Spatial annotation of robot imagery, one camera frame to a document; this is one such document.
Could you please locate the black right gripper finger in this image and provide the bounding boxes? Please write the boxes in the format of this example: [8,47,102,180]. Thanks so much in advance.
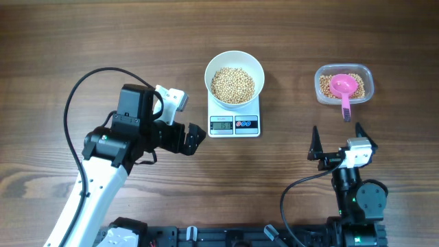
[355,122,378,153]
[307,126,323,161]

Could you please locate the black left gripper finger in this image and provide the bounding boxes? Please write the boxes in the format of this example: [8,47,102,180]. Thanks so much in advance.
[187,123,206,143]
[181,139,199,156]

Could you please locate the pink measuring scoop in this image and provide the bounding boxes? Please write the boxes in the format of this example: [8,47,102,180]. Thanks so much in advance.
[330,74,358,122]

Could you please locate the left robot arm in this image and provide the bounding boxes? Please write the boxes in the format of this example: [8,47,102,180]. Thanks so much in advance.
[45,84,206,246]

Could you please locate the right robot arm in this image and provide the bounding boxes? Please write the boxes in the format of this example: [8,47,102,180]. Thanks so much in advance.
[307,123,388,247]

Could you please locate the white digital kitchen scale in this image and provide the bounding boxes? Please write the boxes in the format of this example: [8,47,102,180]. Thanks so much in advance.
[208,95,261,138]

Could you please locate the soybeans in bowl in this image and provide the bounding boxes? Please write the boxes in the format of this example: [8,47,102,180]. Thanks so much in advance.
[211,67,254,104]

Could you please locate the white bowl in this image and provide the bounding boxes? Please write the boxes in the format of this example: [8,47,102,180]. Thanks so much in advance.
[204,51,265,109]

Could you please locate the clear plastic container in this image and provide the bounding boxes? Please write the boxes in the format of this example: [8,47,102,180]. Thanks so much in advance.
[314,63,375,105]

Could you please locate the soybeans pile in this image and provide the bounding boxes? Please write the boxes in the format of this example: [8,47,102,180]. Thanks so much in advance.
[319,73,366,99]

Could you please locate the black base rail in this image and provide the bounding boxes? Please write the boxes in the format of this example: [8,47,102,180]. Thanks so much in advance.
[99,224,388,247]

